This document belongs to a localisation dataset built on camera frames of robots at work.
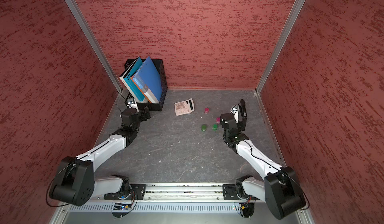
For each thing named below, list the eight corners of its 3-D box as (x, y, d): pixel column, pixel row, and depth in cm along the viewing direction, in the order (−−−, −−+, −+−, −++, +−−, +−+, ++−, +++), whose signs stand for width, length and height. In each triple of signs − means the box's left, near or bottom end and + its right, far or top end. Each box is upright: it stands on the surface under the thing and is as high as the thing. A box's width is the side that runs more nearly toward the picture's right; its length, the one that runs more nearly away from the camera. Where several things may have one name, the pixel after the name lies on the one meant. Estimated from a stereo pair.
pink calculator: (175, 116, 106) (175, 113, 103) (174, 103, 114) (173, 100, 111) (195, 113, 108) (195, 110, 105) (192, 101, 116) (192, 98, 113)
